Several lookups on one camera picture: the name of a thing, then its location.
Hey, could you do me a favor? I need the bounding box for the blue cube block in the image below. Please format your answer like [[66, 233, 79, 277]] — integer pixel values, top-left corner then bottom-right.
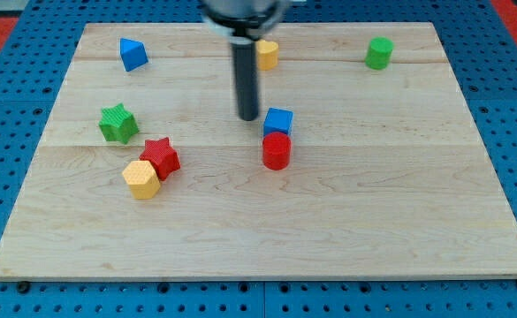
[[263, 108, 293, 136]]

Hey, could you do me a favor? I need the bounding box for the red cylinder block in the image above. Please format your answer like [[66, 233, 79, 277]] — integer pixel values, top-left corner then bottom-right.
[[262, 132, 292, 170]]

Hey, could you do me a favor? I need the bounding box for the red star block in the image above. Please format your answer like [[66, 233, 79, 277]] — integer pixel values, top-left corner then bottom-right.
[[139, 137, 180, 181]]

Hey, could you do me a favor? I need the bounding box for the wooden board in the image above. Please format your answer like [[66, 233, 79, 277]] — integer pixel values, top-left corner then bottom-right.
[[0, 22, 517, 282]]

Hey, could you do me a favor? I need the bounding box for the yellow heart block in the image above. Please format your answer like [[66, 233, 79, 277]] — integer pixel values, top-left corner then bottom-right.
[[256, 40, 279, 71]]

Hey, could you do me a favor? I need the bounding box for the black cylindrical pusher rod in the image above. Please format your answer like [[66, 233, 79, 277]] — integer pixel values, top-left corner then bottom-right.
[[231, 28, 259, 121]]

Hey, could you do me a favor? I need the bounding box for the yellow hexagon block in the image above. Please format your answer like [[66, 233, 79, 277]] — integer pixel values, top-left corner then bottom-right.
[[122, 160, 161, 200]]

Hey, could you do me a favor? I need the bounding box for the green star block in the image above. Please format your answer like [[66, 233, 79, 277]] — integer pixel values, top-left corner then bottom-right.
[[98, 103, 140, 144]]

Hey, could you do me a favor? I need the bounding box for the green cylinder block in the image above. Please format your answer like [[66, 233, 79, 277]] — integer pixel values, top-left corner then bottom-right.
[[365, 37, 394, 70]]

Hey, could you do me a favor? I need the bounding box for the blue triangular prism block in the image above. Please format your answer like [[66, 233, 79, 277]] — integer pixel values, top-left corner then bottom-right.
[[119, 38, 148, 72]]

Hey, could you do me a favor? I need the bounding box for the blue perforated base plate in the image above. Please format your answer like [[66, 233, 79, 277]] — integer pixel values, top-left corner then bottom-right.
[[0, 1, 517, 317]]

